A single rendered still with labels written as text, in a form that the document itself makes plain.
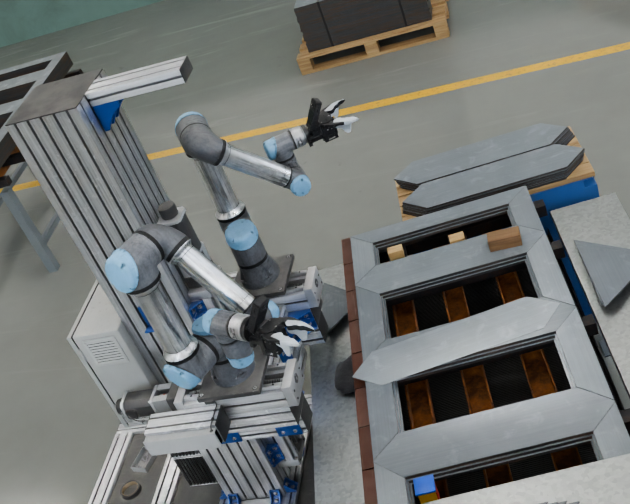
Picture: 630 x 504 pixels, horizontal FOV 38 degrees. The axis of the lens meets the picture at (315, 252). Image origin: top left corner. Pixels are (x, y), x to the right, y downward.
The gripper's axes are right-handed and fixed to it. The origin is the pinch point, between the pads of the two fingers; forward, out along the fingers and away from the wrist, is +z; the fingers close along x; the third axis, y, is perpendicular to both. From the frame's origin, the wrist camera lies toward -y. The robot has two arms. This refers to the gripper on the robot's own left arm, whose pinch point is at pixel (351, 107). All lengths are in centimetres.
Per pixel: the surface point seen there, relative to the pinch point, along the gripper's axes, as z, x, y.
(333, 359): -45, 42, 73
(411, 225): 8, 6, 61
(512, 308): 17, 76, 51
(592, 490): -5, 167, 18
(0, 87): -168, -365, 105
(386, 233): -2, 3, 61
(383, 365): -31, 74, 51
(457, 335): -4, 76, 51
